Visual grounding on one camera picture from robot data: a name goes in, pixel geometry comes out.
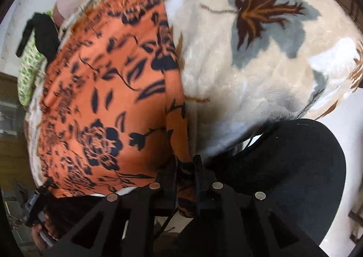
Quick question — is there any black garment on pillow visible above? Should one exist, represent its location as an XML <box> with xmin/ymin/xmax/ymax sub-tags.
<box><xmin>16</xmin><ymin>12</ymin><xmax>60</xmax><ymax>64</ymax></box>

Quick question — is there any person's left hand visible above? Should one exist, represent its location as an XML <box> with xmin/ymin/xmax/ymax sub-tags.
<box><xmin>31</xmin><ymin>212</ymin><xmax>59</xmax><ymax>251</ymax></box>

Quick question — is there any brown wooden glass cabinet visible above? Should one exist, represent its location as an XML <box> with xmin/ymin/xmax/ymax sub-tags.
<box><xmin>0</xmin><ymin>72</ymin><xmax>35</xmax><ymax>190</ymax></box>

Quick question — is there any beige leaf-pattern fleece blanket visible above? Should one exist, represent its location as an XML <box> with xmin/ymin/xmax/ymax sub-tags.
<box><xmin>26</xmin><ymin>0</ymin><xmax>362</xmax><ymax>186</ymax></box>

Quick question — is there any person's black trouser leg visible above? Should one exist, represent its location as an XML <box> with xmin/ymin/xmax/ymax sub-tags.
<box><xmin>206</xmin><ymin>119</ymin><xmax>346</xmax><ymax>244</ymax></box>

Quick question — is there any green white patterned pillow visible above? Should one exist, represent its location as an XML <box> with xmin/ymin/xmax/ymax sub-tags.
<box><xmin>17</xmin><ymin>10</ymin><xmax>54</xmax><ymax>107</ymax></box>

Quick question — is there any orange black floral garment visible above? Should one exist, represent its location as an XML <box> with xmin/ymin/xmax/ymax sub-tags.
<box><xmin>36</xmin><ymin>0</ymin><xmax>199</xmax><ymax>218</ymax></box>

